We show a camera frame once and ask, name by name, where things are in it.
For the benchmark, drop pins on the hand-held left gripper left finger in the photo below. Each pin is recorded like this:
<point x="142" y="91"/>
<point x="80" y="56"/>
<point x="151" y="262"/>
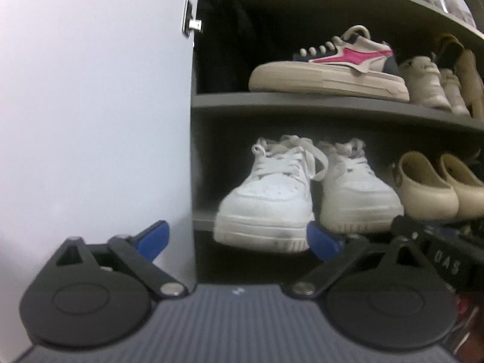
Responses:
<point x="153" y="238"/>

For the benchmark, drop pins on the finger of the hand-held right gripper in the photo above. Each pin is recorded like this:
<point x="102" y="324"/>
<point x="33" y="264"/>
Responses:
<point x="402" y="227"/>

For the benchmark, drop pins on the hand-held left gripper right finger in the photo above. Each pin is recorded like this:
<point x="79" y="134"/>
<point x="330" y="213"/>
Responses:
<point x="321" y="242"/>

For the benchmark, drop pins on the chunky white sneaker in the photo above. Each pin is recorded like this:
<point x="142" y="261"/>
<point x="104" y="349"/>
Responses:
<point x="359" y="193"/>
<point x="264" y="196"/>

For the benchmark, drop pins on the grey shoe cabinet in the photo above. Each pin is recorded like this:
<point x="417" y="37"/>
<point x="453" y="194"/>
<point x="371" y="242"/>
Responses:
<point x="302" y="102"/>

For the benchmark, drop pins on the plain white cabinet door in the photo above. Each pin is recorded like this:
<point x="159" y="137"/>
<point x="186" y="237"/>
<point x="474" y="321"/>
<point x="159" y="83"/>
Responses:
<point x="94" y="102"/>

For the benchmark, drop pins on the small white sneaker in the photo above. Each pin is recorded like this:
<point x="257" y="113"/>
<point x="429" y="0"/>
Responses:
<point x="453" y="90"/>
<point x="423" y="83"/>

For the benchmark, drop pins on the tan boot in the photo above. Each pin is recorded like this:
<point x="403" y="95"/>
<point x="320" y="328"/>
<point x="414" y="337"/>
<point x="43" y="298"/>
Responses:
<point x="472" y="83"/>

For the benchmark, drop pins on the cream sneaker pink stripe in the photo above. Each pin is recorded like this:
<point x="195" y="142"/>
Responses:
<point x="329" y="68"/>

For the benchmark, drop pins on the dark brown shoe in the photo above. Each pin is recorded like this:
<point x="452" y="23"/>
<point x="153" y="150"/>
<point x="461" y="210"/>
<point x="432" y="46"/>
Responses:
<point x="448" y="47"/>

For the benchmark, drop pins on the metal door hinge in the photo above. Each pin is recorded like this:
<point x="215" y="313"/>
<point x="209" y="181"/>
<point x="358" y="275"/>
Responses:
<point x="191" y="22"/>

